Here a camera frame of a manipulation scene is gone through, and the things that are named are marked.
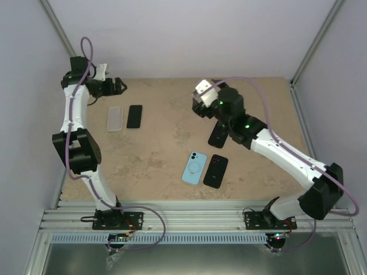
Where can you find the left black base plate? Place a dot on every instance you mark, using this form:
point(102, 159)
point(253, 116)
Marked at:
point(117, 220)

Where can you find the silver smartphone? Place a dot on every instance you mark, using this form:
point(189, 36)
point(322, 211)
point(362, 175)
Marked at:
point(134, 116)

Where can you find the circuit board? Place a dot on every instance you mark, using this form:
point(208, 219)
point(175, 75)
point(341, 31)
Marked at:
point(120, 237)
point(279, 236)

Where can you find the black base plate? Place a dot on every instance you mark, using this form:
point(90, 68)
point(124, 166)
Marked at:
point(254, 220)
point(117, 220)

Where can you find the aluminium rail frame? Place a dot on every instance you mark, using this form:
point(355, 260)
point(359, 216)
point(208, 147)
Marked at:
point(192, 217)

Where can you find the blue slotted cable duct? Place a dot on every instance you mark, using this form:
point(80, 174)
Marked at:
point(169, 238)

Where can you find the right circuit board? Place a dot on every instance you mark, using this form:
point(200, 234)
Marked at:
point(279, 236)

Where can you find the right aluminium corner post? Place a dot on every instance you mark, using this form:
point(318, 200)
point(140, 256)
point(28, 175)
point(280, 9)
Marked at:
point(321, 34)

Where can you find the clear plastic bag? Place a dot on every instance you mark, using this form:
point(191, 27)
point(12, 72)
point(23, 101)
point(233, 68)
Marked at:
point(113, 257)

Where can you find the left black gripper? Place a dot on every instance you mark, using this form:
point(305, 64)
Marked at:
point(110, 91)

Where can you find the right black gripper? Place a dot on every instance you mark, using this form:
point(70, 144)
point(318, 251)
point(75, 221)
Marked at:
point(199, 109)

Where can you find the left circuit board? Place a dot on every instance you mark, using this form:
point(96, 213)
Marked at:
point(120, 237)

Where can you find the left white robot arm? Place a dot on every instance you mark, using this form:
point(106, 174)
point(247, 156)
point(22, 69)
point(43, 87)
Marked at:
point(74, 144)

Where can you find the left aluminium corner post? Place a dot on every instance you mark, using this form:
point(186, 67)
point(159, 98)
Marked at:
point(52, 17)

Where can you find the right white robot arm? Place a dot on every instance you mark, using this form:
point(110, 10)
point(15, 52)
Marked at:
point(320, 193)

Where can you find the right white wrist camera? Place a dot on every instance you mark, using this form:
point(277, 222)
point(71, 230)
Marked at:
point(205, 93)

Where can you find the aluminium corner post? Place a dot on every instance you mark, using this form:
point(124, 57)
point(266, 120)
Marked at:
point(321, 34)
point(52, 17)

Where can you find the black cased phone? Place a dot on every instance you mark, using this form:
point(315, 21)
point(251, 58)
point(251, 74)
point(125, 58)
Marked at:
point(218, 136)
point(215, 172)

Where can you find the beige phone case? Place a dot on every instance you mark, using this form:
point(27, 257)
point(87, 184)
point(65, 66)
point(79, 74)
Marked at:
point(115, 119)

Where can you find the light blue cased phone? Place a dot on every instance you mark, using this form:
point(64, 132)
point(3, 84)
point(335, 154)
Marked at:
point(194, 168)

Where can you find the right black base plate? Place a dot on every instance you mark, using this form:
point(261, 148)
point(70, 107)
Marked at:
point(254, 220)

